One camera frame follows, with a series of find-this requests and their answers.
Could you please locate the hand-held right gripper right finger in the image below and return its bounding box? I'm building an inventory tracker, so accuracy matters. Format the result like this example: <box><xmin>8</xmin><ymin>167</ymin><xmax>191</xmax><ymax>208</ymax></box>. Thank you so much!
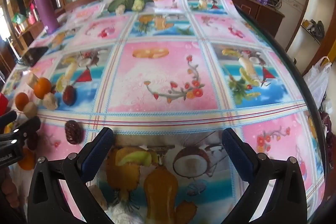
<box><xmin>221</xmin><ymin>127</ymin><xmax>307</xmax><ymax>224</ymax></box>

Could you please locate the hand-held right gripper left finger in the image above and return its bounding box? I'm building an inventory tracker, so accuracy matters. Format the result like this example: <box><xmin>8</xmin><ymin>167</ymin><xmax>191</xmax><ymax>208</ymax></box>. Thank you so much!
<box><xmin>27</xmin><ymin>127</ymin><xmax>114</xmax><ymax>224</ymax></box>

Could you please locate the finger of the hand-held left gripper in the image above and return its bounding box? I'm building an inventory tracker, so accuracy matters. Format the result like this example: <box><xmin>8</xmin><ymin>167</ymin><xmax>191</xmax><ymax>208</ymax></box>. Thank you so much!
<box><xmin>0</xmin><ymin>110</ymin><xmax>18</xmax><ymax>125</ymax></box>
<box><xmin>0</xmin><ymin>116</ymin><xmax>41</xmax><ymax>148</ymax></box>

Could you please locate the red box with white inside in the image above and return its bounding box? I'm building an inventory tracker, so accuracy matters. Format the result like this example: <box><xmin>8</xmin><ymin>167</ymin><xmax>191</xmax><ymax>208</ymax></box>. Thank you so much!
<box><xmin>0</xmin><ymin>93</ymin><xmax>10</xmax><ymax>116</ymax></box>

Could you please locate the red date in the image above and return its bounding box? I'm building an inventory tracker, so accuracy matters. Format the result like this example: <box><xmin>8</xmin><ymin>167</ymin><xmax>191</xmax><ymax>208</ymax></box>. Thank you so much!
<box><xmin>26</xmin><ymin>132</ymin><xmax>40</xmax><ymax>151</ymax></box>
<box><xmin>65</xmin><ymin>120</ymin><xmax>85</xmax><ymax>145</ymax></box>
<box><xmin>62</xmin><ymin>85</ymin><xmax>77</xmax><ymax>105</ymax></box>

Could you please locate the orange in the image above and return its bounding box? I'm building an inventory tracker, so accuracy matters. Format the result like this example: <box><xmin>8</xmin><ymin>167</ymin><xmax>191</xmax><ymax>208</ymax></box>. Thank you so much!
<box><xmin>15</xmin><ymin>93</ymin><xmax>30</xmax><ymax>111</ymax></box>
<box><xmin>34</xmin><ymin>77</ymin><xmax>52</xmax><ymax>99</ymax></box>
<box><xmin>18</xmin><ymin>147</ymin><xmax>37</xmax><ymax>170</ymax></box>

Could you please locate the person's left hand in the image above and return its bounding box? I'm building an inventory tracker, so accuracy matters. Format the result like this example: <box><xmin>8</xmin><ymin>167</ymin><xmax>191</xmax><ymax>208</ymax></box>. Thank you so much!
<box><xmin>0</xmin><ymin>168</ymin><xmax>20</xmax><ymax>210</ymax></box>

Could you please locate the peeled banana piece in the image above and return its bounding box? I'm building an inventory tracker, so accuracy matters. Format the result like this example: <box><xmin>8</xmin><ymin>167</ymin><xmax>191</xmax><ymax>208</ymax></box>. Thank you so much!
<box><xmin>28</xmin><ymin>74</ymin><xmax>40</xmax><ymax>88</ymax></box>
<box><xmin>43</xmin><ymin>93</ymin><xmax>58</xmax><ymax>110</ymax></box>

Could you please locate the black smartphone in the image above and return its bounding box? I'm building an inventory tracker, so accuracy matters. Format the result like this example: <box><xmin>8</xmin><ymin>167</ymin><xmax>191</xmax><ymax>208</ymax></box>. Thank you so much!
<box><xmin>21</xmin><ymin>46</ymin><xmax>49</xmax><ymax>67</ymax></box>

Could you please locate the wooden display cabinet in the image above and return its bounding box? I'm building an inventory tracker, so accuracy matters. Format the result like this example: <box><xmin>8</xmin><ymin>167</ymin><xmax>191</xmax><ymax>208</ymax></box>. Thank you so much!
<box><xmin>0</xmin><ymin>0</ymin><xmax>66</xmax><ymax>77</ymax></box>

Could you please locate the dark red mesh bag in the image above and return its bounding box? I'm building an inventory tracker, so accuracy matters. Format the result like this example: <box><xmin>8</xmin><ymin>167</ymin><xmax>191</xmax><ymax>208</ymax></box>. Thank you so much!
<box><xmin>319</xmin><ymin>111</ymin><xmax>334</xmax><ymax>151</ymax></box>

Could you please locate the green plastic bag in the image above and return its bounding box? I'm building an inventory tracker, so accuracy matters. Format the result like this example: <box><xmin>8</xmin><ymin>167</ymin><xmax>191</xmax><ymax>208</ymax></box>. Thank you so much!
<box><xmin>13</xmin><ymin>13</ymin><xmax>28</xmax><ymax>26</ymax></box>

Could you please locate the printed fruit tablecloth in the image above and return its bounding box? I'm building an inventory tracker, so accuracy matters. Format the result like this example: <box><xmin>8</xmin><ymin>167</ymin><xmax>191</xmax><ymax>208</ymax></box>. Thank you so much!
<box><xmin>3</xmin><ymin>0</ymin><xmax>324</xmax><ymax>224</ymax></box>

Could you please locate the pink bottle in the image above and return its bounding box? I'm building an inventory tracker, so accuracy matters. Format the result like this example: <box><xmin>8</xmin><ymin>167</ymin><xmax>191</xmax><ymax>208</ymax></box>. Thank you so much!
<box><xmin>28</xmin><ymin>4</ymin><xmax>37</xmax><ymax>25</ymax></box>

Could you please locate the white plastic bag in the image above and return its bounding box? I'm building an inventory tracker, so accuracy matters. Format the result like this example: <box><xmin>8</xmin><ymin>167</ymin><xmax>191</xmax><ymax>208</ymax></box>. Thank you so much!
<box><xmin>303</xmin><ymin>56</ymin><xmax>332</xmax><ymax>109</ymax></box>

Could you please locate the wooden sideboard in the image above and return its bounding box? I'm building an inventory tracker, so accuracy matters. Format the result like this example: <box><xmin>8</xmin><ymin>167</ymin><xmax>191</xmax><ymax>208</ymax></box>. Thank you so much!
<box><xmin>234</xmin><ymin>0</ymin><xmax>285</xmax><ymax>38</ymax></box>

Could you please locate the grey cloth bundle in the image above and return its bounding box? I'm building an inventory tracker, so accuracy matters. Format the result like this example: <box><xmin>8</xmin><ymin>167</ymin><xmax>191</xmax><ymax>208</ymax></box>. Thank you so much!
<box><xmin>302</xmin><ymin>19</ymin><xmax>326</xmax><ymax>39</ymax></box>

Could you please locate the pale cauliflower piece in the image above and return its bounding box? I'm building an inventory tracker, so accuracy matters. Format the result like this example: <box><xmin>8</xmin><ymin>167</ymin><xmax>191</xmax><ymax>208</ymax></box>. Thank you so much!
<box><xmin>131</xmin><ymin>0</ymin><xmax>146</xmax><ymax>11</ymax></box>

